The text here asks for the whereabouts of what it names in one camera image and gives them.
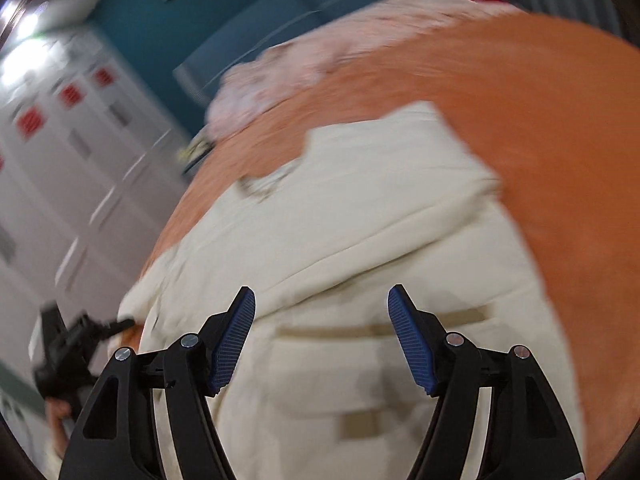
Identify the cream white padded coat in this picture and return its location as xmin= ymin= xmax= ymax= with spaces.
xmin=119 ymin=102 xmax=585 ymax=479

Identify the person's left hand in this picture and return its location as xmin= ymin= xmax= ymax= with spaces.
xmin=44 ymin=398 xmax=72 ymax=458

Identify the white wardrobe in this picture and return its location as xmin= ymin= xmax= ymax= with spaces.
xmin=0 ymin=27 xmax=189 ymax=476

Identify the orange plush bed blanket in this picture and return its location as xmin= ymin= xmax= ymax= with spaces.
xmin=133 ymin=8 xmax=640 ymax=480

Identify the bedside table with clutter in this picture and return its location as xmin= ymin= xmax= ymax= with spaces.
xmin=176 ymin=127 xmax=216 ymax=178

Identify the pink floral quilt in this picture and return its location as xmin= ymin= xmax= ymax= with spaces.
xmin=203 ymin=0 xmax=519 ymax=142

